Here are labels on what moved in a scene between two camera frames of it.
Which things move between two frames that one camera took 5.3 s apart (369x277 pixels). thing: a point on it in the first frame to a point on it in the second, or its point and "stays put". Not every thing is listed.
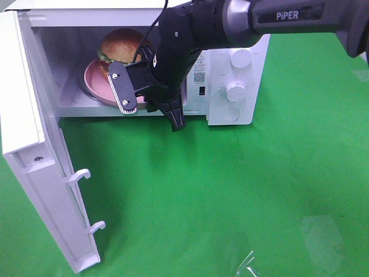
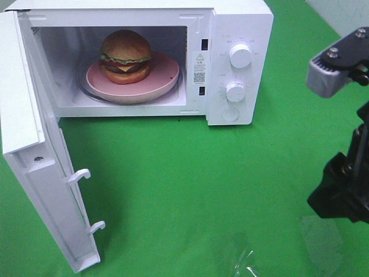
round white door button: [230, 114] stays put
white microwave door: [32, 140] stays put
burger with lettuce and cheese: [121, 45] stays put
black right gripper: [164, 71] to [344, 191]
